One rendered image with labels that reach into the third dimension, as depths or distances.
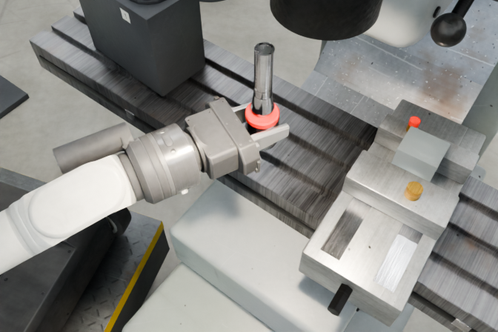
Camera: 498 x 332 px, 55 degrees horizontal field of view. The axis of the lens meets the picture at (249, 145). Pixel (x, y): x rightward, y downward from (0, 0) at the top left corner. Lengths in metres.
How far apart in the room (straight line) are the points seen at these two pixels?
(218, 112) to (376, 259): 0.29
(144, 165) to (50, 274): 0.68
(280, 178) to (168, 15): 0.34
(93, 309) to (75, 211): 0.82
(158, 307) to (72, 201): 0.42
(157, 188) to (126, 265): 0.82
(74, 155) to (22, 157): 1.63
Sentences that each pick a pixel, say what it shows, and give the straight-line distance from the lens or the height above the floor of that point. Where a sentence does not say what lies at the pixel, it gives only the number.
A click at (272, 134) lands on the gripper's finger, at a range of 0.65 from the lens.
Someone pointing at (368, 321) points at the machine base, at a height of 0.20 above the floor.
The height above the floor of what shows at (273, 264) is 0.89.
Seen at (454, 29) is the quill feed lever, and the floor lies 1.39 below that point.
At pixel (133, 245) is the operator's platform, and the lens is 1.43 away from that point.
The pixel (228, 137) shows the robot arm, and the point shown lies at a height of 1.16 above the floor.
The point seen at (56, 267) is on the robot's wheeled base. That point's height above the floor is 0.59.
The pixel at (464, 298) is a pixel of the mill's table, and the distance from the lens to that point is 0.80.
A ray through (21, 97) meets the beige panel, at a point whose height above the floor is 0.03.
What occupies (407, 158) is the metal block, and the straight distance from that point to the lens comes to 0.72.
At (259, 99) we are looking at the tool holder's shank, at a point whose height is 1.20.
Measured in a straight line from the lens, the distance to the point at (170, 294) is 0.96.
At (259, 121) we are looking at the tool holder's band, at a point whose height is 1.16.
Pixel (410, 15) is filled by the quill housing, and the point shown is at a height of 1.37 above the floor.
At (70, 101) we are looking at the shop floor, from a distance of 2.39.
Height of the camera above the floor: 1.66
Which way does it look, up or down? 53 degrees down
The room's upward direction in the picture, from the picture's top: straight up
